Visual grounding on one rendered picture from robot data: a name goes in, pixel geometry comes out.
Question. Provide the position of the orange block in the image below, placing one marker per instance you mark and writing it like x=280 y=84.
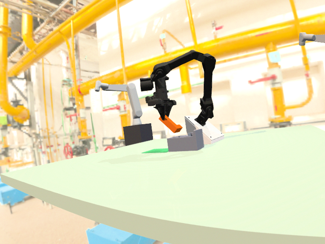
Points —
x=171 y=125

